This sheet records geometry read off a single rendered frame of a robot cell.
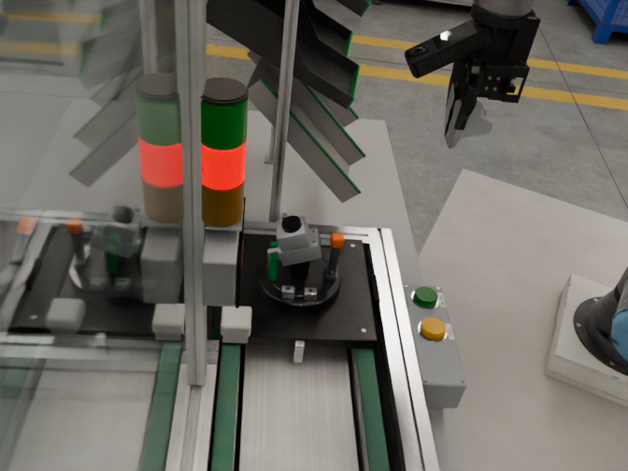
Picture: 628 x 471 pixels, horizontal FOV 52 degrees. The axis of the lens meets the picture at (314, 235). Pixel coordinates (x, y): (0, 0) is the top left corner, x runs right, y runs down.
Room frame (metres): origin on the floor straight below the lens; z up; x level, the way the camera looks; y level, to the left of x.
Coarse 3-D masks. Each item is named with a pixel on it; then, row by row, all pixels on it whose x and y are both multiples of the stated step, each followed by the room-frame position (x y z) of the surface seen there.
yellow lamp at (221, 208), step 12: (204, 192) 0.54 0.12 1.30; (216, 192) 0.54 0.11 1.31; (228, 192) 0.54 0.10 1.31; (240, 192) 0.55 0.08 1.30; (204, 204) 0.54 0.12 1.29; (216, 204) 0.54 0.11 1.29; (228, 204) 0.54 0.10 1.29; (240, 204) 0.55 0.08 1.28; (204, 216) 0.54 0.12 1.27; (216, 216) 0.54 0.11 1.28; (228, 216) 0.54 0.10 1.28; (240, 216) 0.56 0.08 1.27
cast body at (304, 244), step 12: (300, 216) 0.78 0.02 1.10; (288, 228) 0.75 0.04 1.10; (300, 228) 0.76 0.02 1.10; (312, 228) 0.79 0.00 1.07; (288, 240) 0.74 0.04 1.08; (300, 240) 0.74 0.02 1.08; (312, 240) 0.76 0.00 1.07; (276, 252) 0.76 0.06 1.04; (288, 252) 0.74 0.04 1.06; (300, 252) 0.74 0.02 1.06; (312, 252) 0.75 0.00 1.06; (288, 264) 0.74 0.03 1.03
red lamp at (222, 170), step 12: (204, 156) 0.54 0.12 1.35; (216, 156) 0.54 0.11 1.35; (228, 156) 0.54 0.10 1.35; (240, 156) 0.55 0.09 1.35; (204, 168) 0.54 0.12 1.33; (216, 168) 0.54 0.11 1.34; (228, 168) 0.54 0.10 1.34; (240, 168) 0.55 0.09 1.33; (204, 180) 0.54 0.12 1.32; (216, 180) 0.54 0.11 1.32; (228, 180) 0.54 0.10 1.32; (240, 180) 0.55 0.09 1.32
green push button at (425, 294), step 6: (420, 288) 0.79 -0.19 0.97; (426, 288) 0.79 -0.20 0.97; (414, 294) 0.78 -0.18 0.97; (420, 294) 0.78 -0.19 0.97; (426, 294) 0.78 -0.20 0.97; (432, 294) 0.78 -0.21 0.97; (420, 300) 0.76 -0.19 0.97; (426, 300) 0.76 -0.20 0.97; (432, 300) 0.77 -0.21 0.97; (426, 306) 0.76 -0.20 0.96; (432, 306) 0.76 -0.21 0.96
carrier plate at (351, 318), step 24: (264, 240) 0.86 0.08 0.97; (360, 240) 0.90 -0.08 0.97; (360, 264) 0.83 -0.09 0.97; (240, 288) 0.74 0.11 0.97; (360, 288) 0.77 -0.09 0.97; (264, 312) 0.69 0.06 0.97; (288, 312) 0.70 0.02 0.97; (336, 312) 0.71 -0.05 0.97; (360, 312) 0.72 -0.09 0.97; (264, 336) 0.64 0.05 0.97; (288, 336) 0.65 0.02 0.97; (312, 336) 0.65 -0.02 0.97; (336, 336) 0.66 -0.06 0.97; (360, 336) 0.67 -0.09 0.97
